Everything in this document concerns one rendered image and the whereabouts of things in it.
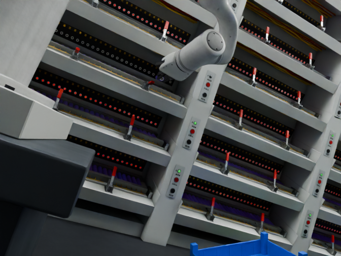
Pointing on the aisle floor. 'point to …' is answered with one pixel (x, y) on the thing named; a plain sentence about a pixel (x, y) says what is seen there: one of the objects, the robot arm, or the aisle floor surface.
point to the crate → (244, 249)
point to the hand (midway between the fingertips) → (163, 76)
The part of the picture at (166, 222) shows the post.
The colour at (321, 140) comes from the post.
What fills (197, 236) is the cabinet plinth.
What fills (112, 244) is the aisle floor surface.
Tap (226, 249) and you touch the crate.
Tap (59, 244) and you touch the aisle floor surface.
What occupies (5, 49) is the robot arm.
